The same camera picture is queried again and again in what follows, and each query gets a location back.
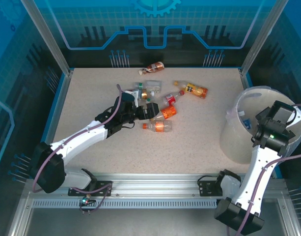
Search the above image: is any squashed clear plastic bottle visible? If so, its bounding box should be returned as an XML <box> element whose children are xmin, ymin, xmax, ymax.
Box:
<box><xmin>144</xmin><ymin>80</ymin><xmax>163</xmax><ymax>93</ymax></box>

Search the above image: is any brown copper plastic bottle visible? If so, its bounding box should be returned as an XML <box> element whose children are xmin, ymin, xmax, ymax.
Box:
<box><xmin>138</xmin><ymin>61</ymin><xmax>165</xmax><ymax>76</ymax></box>

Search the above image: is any clear bottle red label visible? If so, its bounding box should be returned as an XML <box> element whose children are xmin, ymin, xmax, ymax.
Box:
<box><xmin>162</xmin><ymin>89</ymin><xmax>186</xmax><ymax>105</ymax></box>

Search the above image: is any aluminium frame post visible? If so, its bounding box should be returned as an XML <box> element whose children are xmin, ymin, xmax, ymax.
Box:
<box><xmin>240</xmin><ymin>0</ymin><xmax>290</xmax><ymax>76</ymax></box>
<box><xmin>20</xmin><ymin>0</ymin><xmax>74</xmax><ymax>76</ymax></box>

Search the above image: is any orange juice bottle yellow label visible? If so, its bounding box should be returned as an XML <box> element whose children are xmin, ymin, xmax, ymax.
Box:
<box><xmin>174</xmin><ymin>80</ymin><xmax>209</xmax><ymax>99</ymax></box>

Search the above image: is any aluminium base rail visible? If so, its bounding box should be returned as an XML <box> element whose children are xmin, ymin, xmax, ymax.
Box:
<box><xmin>25</xmin><ymin>173</ymin><xmax>288</xmax><ymax>200</ymax></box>

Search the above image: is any aluminium table side rail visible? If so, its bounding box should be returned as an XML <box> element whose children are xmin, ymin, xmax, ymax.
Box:
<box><xmin>238</xmin><ymin>68</ymin><xmax>255</xmax><ymax>89</ymax></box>
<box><xmin>38</xmin><ymin>70</ymin><xmax>74</xmax><ymax>179</ymax></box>

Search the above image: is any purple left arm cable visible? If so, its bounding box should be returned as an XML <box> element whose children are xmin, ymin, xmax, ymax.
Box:
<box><xmin>32</xmin><ymin>84</ymin><xmax>113</xmax><ymax>215</ymax></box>

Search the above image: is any clear water bottle blue label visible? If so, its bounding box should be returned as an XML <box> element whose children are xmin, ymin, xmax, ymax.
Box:
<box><xmin>238</xmin><ymin>110</ymin><xmax>253</xmax><ymax>130</ymax></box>

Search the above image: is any small connector green light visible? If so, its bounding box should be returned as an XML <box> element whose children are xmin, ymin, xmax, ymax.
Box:
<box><xmin>80</xmin><ymin>196</ymin><xmax>97</xmax><ymax>206</ymax></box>

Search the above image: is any slotted grey cable duct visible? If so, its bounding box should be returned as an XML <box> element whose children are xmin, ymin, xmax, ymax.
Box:
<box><xmin>32</xmin><ymin>199</ymin><xmax>219</xmax><ymax>209</ymax></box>

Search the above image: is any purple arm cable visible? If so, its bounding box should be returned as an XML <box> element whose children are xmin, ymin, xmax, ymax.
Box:
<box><xmin>32</xmin><ymin>84</ymin><xmax>113</xmax><ymax>215</ymax></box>
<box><xmin>225</xmin><ymin>103</ymin><xmax>301</xmax><ymax>236</ymax></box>

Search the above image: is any clear bottle bright orange label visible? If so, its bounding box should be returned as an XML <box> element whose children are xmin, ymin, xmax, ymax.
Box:
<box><xmin>150</xmin><ymin>105</ymin><xmax>178</xmax><ymax>122</ymax></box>

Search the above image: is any small bottle gold label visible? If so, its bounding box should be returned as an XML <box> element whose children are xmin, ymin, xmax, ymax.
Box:
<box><xmin>139</xmin><ymin>88</ymin><xmax>156</xmax><ymax>102</ymax></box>

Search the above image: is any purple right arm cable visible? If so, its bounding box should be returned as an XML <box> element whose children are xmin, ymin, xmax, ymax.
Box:
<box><xmin>225</xmin><ymin>103</ymin><xmax>301</xmax><ymax>236</ymax></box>

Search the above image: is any clear bottle orange cap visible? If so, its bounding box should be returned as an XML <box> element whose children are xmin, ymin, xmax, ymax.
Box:
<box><xmin>142</xmin><ymin>120</ymin><xmax>173</xmax><ymax>134</ymax></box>

